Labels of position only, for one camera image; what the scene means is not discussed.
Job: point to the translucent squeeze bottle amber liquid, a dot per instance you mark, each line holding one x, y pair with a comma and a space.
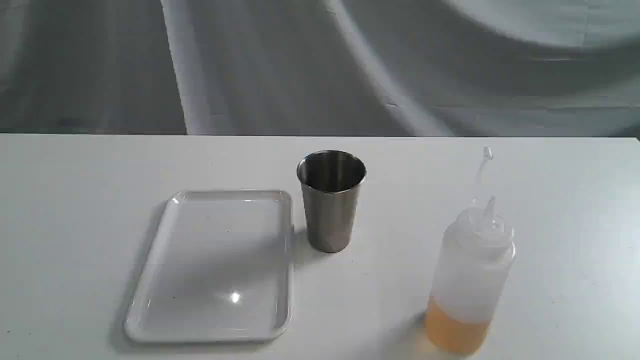
476, 255

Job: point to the stainless steel cup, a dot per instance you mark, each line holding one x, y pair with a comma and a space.
331, 182

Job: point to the white plastic tray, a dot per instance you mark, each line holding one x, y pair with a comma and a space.
219, 270

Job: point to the grey fabric backdrop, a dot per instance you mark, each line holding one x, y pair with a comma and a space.
424, 68

